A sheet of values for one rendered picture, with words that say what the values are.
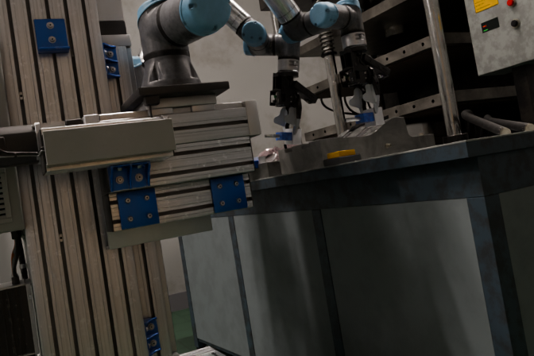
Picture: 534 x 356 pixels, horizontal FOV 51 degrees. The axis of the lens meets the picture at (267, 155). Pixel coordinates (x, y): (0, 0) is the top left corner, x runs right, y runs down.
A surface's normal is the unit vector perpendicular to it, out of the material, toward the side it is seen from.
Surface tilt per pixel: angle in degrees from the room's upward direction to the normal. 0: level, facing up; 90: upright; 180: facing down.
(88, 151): 90
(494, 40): 90
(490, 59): 90
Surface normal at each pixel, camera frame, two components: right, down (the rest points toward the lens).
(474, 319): -0.86, 0.11
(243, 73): 0.41, -0.11
